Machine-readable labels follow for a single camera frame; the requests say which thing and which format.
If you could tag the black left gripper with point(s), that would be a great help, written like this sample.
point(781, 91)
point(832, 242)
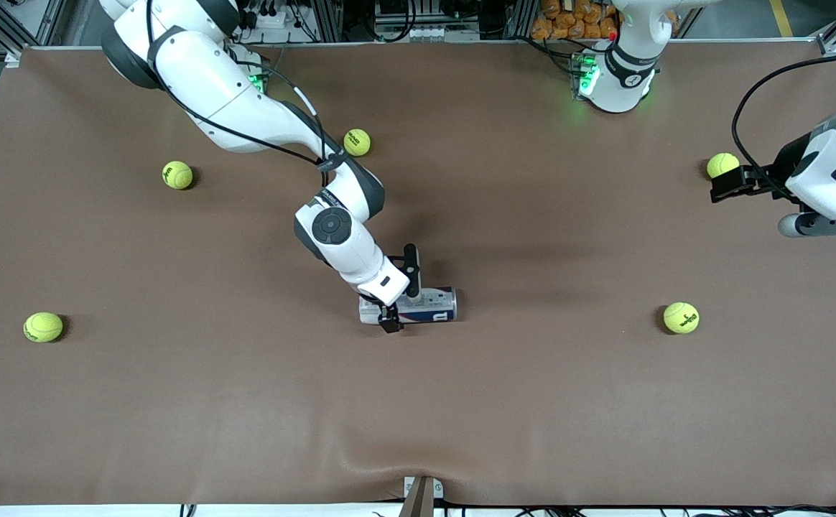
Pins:
point(786, 164)

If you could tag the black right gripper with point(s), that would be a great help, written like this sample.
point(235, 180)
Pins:
point(388, 319)

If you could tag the white blue tennis ball can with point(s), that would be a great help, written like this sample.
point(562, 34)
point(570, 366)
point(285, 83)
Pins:
point(432, 307)

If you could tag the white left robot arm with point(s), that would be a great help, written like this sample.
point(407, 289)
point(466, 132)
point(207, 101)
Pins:
point(834, 165)

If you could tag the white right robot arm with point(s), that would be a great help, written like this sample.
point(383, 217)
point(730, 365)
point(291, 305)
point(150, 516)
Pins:
point(245, 108)

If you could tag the yellow tennis ball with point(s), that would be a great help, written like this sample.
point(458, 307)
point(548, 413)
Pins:
point(721, 164)
point(358, 142)
point(177, 174)
point(681, 317)
point(43, 327)

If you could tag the brown table mat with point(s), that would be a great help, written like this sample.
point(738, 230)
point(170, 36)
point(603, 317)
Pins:
point(418, 402)

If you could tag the pile of orange objects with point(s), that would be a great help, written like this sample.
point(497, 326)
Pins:
point(569, 21)

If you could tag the white terminal block row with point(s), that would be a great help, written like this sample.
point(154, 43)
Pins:
point(430, 33)

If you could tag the white power strip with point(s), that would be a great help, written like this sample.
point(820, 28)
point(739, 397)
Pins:
point(268, 19)

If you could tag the metal table clamp bracket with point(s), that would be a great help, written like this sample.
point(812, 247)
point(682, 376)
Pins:
point(421, 492)

